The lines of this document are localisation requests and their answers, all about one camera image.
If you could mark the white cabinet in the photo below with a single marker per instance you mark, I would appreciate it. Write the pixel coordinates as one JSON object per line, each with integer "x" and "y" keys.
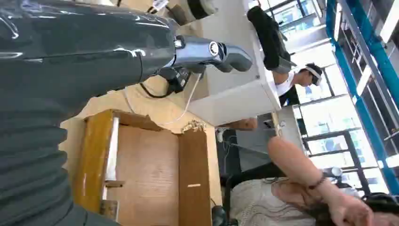
{"x": 233, "y": 96}

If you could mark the wooden card box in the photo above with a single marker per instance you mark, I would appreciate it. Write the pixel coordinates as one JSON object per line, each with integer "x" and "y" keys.
{"x": 149, "y": 174}

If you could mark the black small device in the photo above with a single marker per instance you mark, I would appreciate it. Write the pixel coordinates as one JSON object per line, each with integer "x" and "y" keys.
{"x": 178, "y": 80}

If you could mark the black computer mouse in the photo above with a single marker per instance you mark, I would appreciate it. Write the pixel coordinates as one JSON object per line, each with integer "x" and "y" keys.
{"x": 218, "y": 216}

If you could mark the brown cardboard box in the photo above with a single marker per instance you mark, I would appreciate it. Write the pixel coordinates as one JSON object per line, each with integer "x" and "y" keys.
{"x": 240, "y": 124}

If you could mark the ribbed grey left arm sleeve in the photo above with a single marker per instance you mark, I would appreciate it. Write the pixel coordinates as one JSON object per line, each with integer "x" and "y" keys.
{"x": 31, "y": 168}

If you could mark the grey cylinder with black band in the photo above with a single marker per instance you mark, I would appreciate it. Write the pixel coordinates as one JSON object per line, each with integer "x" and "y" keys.
{"x": 194, "y": 9}

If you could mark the blue metal frame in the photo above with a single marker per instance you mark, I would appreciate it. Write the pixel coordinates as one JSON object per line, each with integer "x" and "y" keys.
{"x": 367, "y": 106}

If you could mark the black cloth bundle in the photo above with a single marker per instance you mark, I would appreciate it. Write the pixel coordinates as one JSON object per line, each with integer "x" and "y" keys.
{"x": 269, "y": 37}

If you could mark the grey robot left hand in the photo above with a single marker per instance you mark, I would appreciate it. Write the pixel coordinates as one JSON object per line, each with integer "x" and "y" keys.
{"x": 78, "y": 50}

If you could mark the person with white headset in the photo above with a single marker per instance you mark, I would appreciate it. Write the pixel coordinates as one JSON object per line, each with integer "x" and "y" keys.
{"x": 291, "y": 82}

